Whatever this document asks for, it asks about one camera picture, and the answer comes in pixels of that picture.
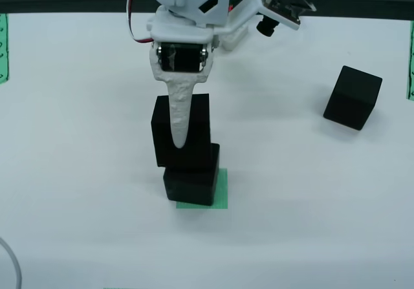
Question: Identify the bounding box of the black cube block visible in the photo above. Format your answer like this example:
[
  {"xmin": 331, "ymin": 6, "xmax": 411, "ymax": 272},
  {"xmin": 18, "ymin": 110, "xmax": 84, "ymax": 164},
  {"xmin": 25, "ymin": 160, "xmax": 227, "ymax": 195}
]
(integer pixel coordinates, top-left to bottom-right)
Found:
[
  {"xmin": 323, "ymin": 65, "xmax": 384, "ymax": 131},
  {"xmin": 163, "ymin": 143, "xmax": 221, "ymax": 206},
  {"xmin": 151, "ymin": 93, "xmax": 213, "ymax": 169}
]

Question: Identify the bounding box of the green striped square tape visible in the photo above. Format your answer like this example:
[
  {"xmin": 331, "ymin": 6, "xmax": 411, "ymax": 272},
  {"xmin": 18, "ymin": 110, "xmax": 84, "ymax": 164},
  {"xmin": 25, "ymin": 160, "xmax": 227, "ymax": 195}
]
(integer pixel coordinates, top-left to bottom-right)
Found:
[{"xmin": 176, "ymin": 167, "xmax": 228, "ymax": 210}]

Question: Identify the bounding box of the green tape strip with arrows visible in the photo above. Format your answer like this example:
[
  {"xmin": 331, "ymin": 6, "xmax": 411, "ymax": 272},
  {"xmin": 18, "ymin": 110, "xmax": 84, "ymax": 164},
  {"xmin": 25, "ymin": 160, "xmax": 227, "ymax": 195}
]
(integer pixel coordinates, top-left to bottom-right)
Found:
[
  {"xmin": 0, "ymin": 13, "xmax": 11, "ymax": 85},
  {"xmin": 406, "ymin": 20, "xmax": 414, "ymax": 102}
]

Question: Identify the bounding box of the red white black servo wire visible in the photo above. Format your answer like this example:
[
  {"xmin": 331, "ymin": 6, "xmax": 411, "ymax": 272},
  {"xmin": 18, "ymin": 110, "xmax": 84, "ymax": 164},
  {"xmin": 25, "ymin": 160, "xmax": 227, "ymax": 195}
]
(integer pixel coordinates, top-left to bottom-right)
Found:
[{"xmin": 125, "ymin": 0, "xmax": 155, "ymax": 44}]

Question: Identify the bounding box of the black camera on white bracket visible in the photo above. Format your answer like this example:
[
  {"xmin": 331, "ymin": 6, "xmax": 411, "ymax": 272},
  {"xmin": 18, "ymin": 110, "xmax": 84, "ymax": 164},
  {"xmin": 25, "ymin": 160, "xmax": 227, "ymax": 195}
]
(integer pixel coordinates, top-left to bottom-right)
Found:
[{"xmin": 223, "ymin": 0, "xmax": 317, "ymax": 38}]

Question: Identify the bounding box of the grey cable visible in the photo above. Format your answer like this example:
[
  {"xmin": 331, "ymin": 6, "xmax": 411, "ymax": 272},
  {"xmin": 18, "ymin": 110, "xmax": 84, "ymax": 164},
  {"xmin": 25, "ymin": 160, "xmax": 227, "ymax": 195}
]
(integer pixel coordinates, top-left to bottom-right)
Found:
[{"xmin": 0, "ymin": 237, "xmax": 23, "ymax": 289}]

